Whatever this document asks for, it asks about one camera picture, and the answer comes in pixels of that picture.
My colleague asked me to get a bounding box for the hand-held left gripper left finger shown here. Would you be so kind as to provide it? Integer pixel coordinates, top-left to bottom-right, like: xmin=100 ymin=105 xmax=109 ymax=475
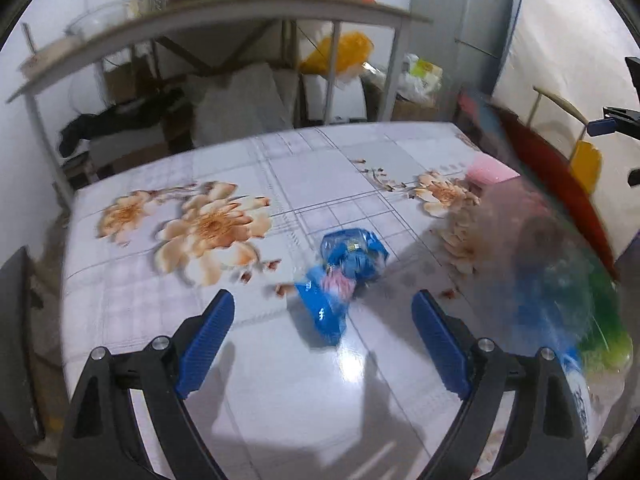
xmin=56 ymin=289 xmax=236 ymax=480

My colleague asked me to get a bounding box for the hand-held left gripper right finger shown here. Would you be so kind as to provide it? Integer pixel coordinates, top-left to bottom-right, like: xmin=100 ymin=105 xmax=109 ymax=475
xmin=411 ymin=289 xmax=588 ymax=480

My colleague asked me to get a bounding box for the transparent plastic bag of items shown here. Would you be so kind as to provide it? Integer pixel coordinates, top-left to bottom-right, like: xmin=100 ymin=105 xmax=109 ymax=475
xmin=440 ymin=85 xmax=633 ymax=456

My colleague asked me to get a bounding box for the blue snack wrapper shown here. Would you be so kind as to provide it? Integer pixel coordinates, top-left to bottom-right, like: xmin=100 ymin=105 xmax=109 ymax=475
xmin=295 ymin=227 xmax=390 ymax=347

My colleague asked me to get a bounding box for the yellow blurred object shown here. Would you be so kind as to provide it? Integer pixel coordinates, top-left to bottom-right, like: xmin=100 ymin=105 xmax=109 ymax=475
xmin=570 ymin=141 xmax=603 ymax=196

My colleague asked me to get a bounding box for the wooden chair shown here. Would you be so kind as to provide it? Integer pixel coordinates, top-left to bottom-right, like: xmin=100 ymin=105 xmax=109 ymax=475
xmin=529 ymin=85 xmax=592 ymax=161

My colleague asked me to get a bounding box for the white blue-edged board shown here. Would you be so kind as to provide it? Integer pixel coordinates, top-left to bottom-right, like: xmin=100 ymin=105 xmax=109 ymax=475
xmin=490 ymin=0 xmax=640 ymax=261

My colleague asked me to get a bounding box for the red blurred object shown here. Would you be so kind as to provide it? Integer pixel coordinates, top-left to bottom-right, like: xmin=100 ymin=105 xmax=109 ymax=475
xmin=492 ymin=107 xmax=618 ymax=278

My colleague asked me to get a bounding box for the pink packet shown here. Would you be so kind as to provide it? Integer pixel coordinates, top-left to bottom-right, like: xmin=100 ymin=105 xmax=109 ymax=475
xmin=467 ymin=155 xmax=521 ymax=186

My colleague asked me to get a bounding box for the blue white toothpaste box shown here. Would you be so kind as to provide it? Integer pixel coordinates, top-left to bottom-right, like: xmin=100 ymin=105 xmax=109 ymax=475
xmin=560 ymin=345 xmax=608 ymax=456

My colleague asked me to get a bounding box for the green plastic bottle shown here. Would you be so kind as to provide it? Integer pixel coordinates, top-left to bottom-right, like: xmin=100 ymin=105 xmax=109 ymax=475
xmin=575 ymin=255 xmax=633 ymax=376

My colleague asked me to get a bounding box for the grey refrigerator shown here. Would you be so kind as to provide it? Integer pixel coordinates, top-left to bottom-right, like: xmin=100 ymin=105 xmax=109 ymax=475
xmin=410 ymin=0 xmax=516 ymax=126

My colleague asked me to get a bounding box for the floral tablecloth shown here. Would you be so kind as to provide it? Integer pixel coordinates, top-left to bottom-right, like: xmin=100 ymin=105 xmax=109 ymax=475
xmin=60 ymin=121 xmax=616 ymax=480

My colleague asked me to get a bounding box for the large cardboard box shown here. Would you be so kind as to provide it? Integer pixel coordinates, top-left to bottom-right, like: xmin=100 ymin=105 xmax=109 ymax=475
xmin=392 ymin=95 xmax=441 ymax=122

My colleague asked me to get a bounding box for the black cloth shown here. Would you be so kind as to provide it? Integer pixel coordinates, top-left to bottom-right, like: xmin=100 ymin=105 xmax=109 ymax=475
xmin=59 ymin=87 xmax=193 ymax=157

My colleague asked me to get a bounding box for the white woven sack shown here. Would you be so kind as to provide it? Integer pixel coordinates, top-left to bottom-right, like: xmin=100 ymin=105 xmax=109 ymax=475
xmin=192 ymin=62 xmax=293 ymax=146

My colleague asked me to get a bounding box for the white cabinet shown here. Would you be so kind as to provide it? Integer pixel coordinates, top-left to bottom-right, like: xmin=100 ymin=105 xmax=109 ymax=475
xmin=300 ymin=72 xmax=368 ymax=123

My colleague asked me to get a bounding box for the small cardboard box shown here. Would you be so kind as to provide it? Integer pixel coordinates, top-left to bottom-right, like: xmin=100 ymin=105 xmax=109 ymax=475
xmin=102 ymin=57 xmax=156 ymax=106

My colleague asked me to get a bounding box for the yellow plastic bag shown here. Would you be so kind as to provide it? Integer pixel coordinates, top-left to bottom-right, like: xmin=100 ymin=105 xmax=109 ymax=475
xmin=299 ymin=31 xmax=376 ymax=77

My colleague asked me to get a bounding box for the grey side table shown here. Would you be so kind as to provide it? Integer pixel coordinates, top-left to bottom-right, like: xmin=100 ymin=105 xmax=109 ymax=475
xmin=7 ymin=0 xmax=433 ymax=206

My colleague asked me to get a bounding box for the glass bowl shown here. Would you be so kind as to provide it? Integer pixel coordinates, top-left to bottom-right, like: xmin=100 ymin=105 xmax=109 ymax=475
xmin=65 ymin=2 xmax=131 ymax=41

